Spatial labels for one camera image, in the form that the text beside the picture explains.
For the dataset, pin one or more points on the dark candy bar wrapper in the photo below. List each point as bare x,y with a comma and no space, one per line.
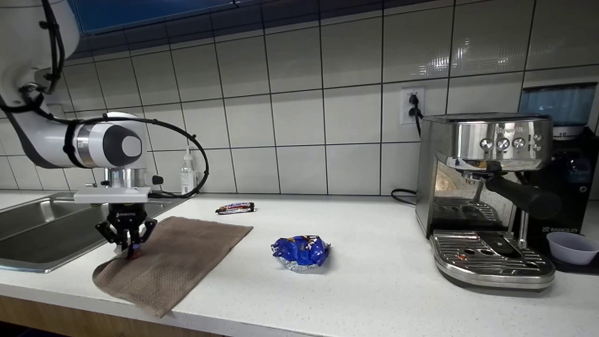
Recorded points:
236,207

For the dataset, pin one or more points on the purple plastic cup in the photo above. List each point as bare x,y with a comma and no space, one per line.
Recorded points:
571,247

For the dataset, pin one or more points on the white soap bottle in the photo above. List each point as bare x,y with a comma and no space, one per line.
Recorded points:
186,172

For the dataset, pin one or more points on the white wall outlet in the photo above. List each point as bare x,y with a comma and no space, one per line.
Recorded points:
409,99

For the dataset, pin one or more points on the stainless steel sink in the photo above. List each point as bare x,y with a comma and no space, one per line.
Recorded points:
47,232

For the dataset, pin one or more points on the stainless espresso machine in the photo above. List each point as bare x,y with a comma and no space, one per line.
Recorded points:
472,204

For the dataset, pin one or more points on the blue crumpled snack bag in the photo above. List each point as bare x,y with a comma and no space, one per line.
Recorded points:
302,252

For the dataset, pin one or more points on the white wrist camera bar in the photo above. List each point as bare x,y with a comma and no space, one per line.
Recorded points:
111,194

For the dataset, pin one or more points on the brown towel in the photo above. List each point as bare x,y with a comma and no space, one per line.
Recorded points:
178,254

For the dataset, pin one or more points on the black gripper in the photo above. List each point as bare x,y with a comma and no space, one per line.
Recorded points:
126,217

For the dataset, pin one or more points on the black coffee grinder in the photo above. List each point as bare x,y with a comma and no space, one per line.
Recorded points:
571,166

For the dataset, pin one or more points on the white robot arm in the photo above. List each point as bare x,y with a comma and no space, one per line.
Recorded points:
36,37

